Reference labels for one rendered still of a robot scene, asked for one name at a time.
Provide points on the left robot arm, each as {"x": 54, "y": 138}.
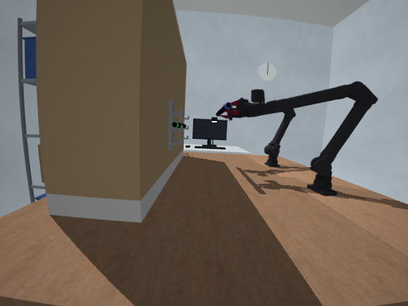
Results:
{"x": 322, "y": 165}

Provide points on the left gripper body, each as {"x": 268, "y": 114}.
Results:
{"x": 244, "y": 108}

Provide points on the black bar with blue ends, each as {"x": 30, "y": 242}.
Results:
{"x": 227, "y": 106}

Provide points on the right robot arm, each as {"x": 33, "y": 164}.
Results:
{"x": 272, "y": 161}

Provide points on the black bar with green ends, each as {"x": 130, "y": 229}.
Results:
{"x": 177, "y": 125}

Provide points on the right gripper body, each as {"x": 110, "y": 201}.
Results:
{"x": 230, "y": 116}

